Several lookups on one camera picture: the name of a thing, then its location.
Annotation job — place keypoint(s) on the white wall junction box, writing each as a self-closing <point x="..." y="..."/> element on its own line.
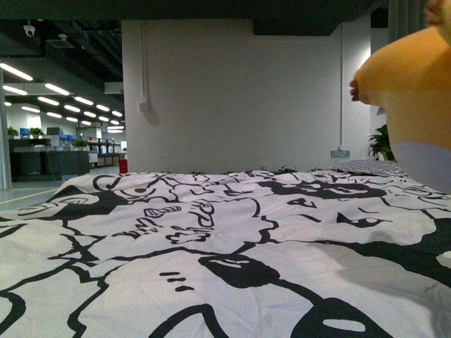
<point x="143" y="107"/>

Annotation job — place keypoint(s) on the black and white cartoon bedspread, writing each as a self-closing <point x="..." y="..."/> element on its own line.
<point x="253" y="254"/>

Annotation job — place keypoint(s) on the green potted plant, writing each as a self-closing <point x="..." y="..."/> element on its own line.
<point x="379" y="143"/>

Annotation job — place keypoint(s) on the dark office counter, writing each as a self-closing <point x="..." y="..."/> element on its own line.
<point x="34" y="160"/>

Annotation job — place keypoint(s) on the striped pillow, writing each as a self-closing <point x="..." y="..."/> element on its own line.
<point x="371" y="167"/>

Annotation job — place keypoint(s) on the wall power outlet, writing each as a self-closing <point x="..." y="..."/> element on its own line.
<point x="340" y="154"/>

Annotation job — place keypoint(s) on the orange plush dinosaur toy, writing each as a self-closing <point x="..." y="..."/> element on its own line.
<point x="410" y="79"/>

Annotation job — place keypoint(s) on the white security camera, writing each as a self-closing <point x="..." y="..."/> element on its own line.
<point x="29" y="30"/>

